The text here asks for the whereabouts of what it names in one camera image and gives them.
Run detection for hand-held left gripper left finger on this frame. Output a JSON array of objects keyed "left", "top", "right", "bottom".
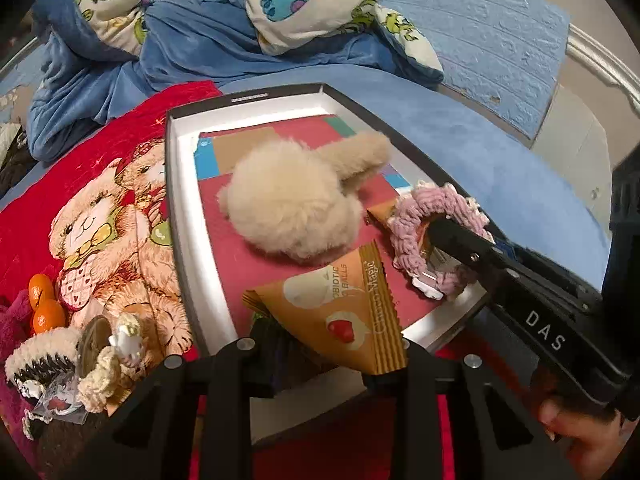
[{"left": 106, "top": 321, "right": 312, "bottom": 480}]

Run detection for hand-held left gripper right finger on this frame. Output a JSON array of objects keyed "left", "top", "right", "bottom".
[{"left": 361, "top": 337, "right": 583, "bottom": 480}]

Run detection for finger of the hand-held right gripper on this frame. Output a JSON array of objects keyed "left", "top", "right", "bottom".
[{"left": 426, "top": 217, "right": 518, "bottom": 288}]

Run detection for pink crochet scrunchie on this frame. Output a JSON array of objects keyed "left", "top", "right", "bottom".
[{"left": 387, "top": 183, "right": 493, "bottom": 301}]

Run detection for orange triangular snack packet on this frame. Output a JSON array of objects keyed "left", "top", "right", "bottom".
[
  {"left": 364, "top": 200, "right": 403, "bottom": 231},
  {"left": 242, "top": 241, "right": 408, "bottom": 376}
]

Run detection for black white shallow box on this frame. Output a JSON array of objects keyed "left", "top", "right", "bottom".
[{"left": 164, "top": 82, "right": 506, "bottom": 448}]

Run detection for person's right hand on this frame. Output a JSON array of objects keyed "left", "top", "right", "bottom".
[{"left": 539, "top": 394, "right": 640, "bottom": 480}]

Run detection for blue bed sheet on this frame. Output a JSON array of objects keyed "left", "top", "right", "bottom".
[{"left": 0, "top": 67, "right": 612, "bottom": 301}]

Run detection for small white figurine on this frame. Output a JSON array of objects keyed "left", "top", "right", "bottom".
[{"left": 107, "top": 312, "right": 151, "bottom": 371}]

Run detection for black plastic crate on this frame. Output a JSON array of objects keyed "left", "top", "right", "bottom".
[{"left": 602, "top": 150, "right": 640, "bottom": 291}]

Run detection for fluffy beige earmuffs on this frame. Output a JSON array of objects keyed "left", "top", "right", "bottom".
[{"left": 216, "top": 130, "right": 393, "bottom": 266}]

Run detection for cream crochet scrunchie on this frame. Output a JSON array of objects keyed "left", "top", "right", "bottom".
[{"left": 77, "top": 347, "right": 132, "bottom": 413}]

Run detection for round brass disc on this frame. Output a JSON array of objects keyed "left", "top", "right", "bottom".
[{"left": 77, "top": 316, "right": 113, "bottom": 376}]

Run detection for blue brick foam panel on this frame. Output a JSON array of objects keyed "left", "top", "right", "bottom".
[{"left": 375, "top": 0, "right": 572, "bottom": 148}]

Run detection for clear plastic bag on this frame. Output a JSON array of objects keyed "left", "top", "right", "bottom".
[{"left": 30, "top": 380, "right": 88, "bottom": 422}]

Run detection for red teddy bear blanket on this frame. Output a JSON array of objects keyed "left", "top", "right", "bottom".
[{"left": 0, "top": 81, "right": 566, "bottom": 480}]

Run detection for blue monster print duvet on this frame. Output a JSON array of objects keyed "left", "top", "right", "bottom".
[{"left": 30, "top": 0, "right": 446, "bottom": 161}]

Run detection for white bed frame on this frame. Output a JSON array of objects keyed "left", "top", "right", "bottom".
[{"left": 565, "top": 24, "right": 640, "bottom": 111}]

